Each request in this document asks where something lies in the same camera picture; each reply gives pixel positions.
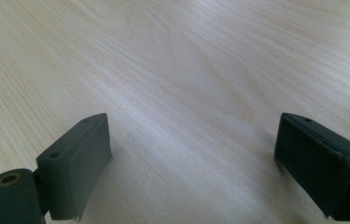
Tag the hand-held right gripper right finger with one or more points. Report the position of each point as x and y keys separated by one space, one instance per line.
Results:
x=322 y=168

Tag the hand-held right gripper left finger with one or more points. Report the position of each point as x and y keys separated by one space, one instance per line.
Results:
x=73 y=168

